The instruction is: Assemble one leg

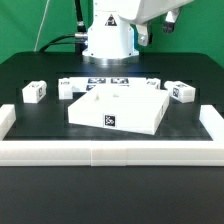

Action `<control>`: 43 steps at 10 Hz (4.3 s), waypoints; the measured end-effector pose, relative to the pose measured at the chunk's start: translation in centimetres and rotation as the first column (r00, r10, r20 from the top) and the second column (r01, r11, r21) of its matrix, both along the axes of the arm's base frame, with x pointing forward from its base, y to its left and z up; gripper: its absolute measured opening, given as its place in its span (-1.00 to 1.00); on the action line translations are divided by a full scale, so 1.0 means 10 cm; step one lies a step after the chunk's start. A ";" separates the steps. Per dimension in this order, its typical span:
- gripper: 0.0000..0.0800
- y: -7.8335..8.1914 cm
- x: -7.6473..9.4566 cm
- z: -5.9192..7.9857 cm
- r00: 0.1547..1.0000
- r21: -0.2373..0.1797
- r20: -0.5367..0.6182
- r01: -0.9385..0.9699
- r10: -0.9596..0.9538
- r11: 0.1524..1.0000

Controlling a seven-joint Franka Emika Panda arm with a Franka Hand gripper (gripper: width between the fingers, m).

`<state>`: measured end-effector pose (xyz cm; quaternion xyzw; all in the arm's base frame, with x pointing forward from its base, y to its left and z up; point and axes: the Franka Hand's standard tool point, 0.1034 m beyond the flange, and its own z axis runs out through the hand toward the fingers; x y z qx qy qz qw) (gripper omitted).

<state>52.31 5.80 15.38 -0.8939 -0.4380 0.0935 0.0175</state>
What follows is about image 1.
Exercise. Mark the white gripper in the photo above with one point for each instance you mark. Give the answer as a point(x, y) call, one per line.
point(140, 11)

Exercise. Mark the white square tabletop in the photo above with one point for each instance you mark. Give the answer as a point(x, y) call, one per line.
point(138, 109)

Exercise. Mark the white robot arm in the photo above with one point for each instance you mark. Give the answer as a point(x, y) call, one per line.
point(111, 36)

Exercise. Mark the green backdrop curtain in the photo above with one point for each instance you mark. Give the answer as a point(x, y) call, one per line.
point(26, 25)

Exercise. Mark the white U-shaped obstacle fence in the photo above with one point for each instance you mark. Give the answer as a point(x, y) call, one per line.
point(104, 153)

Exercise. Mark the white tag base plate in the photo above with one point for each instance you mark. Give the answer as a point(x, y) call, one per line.
point(84, 84)

